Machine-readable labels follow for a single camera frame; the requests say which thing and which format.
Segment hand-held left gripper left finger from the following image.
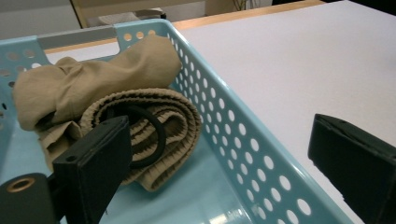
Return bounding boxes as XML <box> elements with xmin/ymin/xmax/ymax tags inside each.
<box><xmin>51</xmin><ymin>115</ymin><xmax>134</xmax><ymax>224</ymax></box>

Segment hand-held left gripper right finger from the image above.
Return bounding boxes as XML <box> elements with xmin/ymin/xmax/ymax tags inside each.
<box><xmin>307</xmin><ymin>113</ymin><xmax>396</xmax><ymax>224</ymax></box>

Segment tan drawstring shorts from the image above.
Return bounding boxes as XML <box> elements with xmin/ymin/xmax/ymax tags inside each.
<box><xmin>12</xmin><ymin>34</ymin><xmax>204</xmax><ymax>192</ymax></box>

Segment light blue perforated basket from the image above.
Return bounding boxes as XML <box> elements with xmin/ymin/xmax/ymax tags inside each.
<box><xmin>0</xmin><ymin>18</ymin><xmax>354</xmax><ymax>224</ymax></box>

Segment white table board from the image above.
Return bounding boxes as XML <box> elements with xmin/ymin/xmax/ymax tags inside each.
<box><xmin>45</xmin><ymin>0</ymin><xmax>396</xmax><ymax>224</ymax></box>

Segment wooden table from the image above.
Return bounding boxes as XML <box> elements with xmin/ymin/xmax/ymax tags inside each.
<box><xmin>45</xmin><ymin>0</ymin><xmax>326</xmax><ymax>54</ymax></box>

